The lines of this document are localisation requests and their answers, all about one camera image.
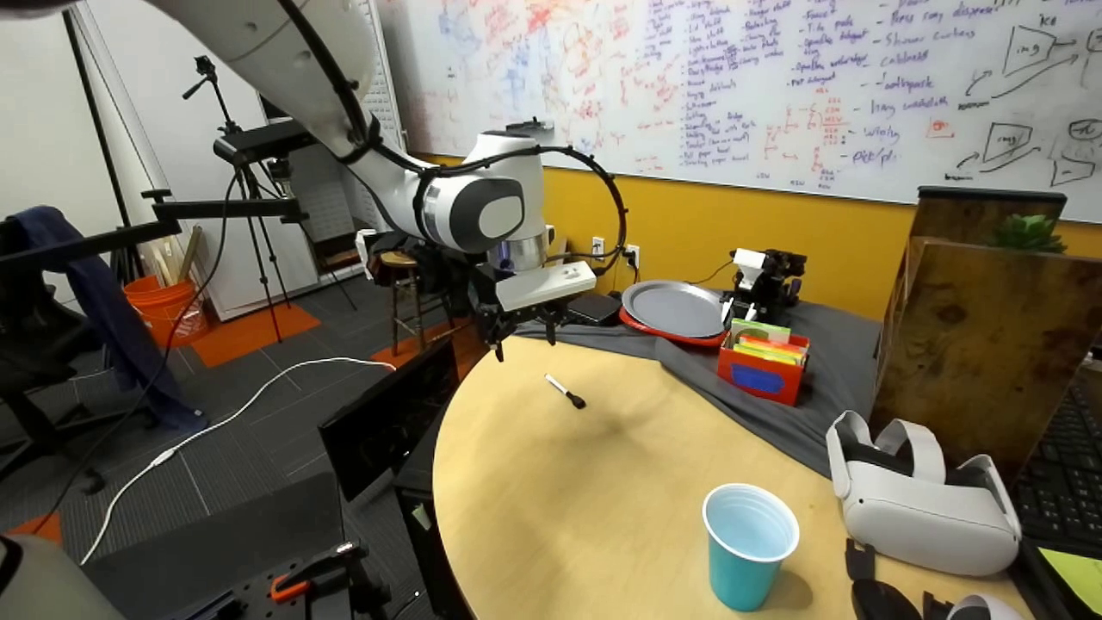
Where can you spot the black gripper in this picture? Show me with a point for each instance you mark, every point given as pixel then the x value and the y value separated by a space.
pixel 492 296

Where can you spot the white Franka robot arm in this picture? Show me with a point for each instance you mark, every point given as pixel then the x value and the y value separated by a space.
pixel 347 70

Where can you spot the blue plastic cup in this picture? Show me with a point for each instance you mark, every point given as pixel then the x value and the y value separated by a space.
pixel 744 574

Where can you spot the black flat box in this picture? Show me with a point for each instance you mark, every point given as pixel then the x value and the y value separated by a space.
pixel 593 307

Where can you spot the red round plate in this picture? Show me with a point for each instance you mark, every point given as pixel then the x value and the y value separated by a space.
pixel 673 337

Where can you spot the grey round plate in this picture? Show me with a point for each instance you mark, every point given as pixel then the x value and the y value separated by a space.
pixel 675 307

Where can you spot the black side panel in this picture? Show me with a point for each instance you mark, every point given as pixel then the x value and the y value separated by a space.
pixel 385 418

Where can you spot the black whiteboard eraser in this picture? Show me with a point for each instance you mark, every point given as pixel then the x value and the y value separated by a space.
pixel 533 125

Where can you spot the red box with colourful cards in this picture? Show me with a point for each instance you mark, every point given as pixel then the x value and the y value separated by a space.
pixel 760 381

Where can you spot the black and white gripper device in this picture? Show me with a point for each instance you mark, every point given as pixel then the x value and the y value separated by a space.
pixel 772 279

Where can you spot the orange floor mat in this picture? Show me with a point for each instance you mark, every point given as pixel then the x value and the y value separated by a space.
pixel 247 329

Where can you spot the white cabinet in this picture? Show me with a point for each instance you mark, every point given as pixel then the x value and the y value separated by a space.
pixel 229 275

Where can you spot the grey table cloth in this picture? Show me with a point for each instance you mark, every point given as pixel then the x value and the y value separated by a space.
pixel 837 354

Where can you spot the dark grey mounting platform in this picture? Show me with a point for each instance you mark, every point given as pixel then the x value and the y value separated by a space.
pixel 229 551

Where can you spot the dark blue jacket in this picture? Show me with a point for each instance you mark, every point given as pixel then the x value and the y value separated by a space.
pixel 107 311

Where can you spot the white VR headset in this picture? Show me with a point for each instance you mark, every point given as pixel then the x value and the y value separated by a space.
pixel 931 522

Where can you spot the small green potted plant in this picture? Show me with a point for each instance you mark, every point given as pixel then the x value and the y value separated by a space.
pixel 1024 232

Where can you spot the grey curved object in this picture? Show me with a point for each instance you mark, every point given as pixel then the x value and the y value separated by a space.
pixel 47 588

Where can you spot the black keyboard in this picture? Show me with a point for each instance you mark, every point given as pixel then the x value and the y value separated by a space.
pixel 1070 468

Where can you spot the yellow green sticky note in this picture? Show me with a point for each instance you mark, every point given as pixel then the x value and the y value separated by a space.
pixel 1078 574

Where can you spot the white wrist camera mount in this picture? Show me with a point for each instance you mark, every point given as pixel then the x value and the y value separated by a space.
pixel 550 282

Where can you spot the white wall outlet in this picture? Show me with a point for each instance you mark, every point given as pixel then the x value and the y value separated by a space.
pixel 631 255

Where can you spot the black camera tripod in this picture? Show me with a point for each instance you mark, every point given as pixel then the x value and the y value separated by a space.
pixel 261 137

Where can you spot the wall whiteboard with writing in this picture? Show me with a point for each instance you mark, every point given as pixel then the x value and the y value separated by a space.
pixel 744 79

